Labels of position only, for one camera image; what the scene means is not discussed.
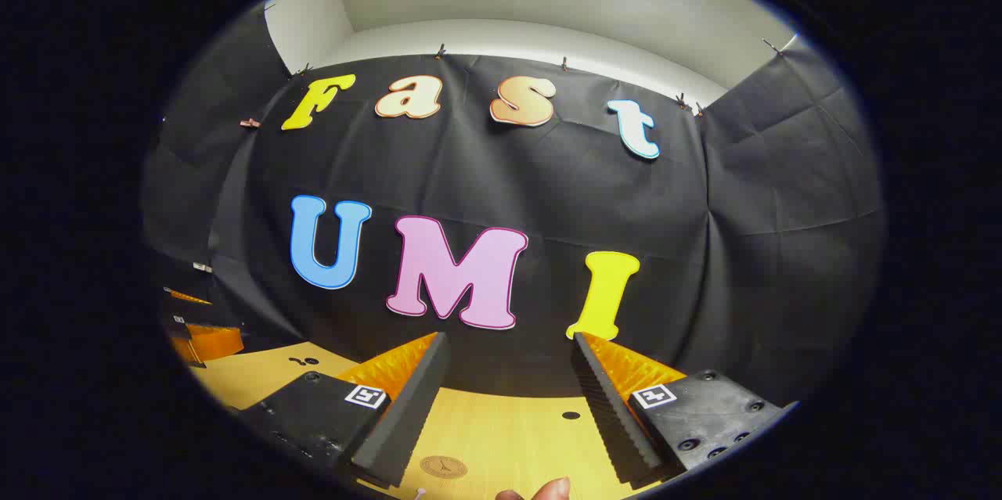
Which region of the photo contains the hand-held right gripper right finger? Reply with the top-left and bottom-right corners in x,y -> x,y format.
571,331 -> 788,487

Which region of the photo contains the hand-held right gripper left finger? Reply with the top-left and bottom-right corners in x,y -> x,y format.
235,332 -> 452,489

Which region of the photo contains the round cork coaster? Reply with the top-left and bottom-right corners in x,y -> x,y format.
420,455 -> 469,480

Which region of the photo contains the wooden desktop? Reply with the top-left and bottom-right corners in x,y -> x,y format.
188,341 -> 666,500

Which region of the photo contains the black backdrop cloth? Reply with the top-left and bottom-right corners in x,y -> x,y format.
141,3 -> 887,407

